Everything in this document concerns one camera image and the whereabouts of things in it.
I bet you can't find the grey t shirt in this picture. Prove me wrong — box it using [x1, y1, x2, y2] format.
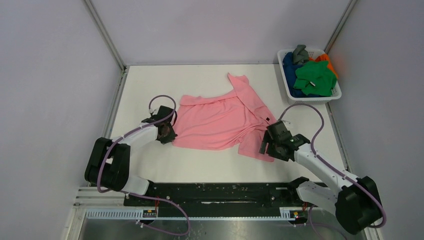
[292, 44, 309, 65]

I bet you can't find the orange t shirt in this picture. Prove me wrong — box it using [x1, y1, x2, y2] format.
[309, 53, 339, 79]

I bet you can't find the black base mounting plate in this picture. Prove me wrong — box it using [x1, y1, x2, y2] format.
[123, 182, 311, 219]

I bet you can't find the green t shirt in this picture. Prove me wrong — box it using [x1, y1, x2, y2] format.
[293, 61, 337, 97]

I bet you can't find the white plastic laundry basket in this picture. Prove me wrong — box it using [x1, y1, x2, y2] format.
[277, 48, 342, 106]

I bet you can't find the pink t shirt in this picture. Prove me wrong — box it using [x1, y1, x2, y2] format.
[172, 74, 277, 162]

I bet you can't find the blue t shirt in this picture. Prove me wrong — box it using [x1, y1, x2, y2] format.
[282, 52, 320, 98]

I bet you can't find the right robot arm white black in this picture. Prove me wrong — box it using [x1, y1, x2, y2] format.
[259, 120, 387, 235]

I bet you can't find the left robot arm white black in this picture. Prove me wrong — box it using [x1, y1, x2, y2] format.
[84, 105, 177, 195]

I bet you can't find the white slotted cable duct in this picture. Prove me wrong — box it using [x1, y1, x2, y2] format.
[86, 207, 309, 222]

